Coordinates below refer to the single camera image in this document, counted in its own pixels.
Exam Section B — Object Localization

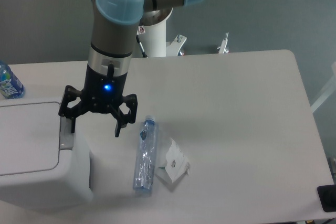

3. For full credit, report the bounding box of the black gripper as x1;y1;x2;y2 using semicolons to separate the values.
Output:
58;65;139;138

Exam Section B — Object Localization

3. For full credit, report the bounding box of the white trash can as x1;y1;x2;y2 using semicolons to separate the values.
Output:
1;98;93;209

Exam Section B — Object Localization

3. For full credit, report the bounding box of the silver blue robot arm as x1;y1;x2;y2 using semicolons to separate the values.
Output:
58;0;203;135

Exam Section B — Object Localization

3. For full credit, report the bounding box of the crushed clear plastic bottle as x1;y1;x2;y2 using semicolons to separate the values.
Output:
133;115;159;195

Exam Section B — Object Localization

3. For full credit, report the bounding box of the blue labelled water bottle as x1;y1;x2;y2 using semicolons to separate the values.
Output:
1;61;25;99

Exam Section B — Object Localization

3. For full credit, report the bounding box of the crumpled white paper carton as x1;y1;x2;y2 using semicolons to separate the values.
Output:
155;137;191;185

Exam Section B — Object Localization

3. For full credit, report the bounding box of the black device at table edge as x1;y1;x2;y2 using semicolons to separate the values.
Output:
317;185;335;212

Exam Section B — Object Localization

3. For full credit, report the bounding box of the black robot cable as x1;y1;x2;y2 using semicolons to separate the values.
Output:
135;34;148;58

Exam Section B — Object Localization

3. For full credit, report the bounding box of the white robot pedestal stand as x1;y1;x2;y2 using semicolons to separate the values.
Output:
130;7;232;59

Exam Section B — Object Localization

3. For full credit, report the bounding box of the white frame bar right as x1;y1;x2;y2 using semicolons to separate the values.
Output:
310;62;335;113

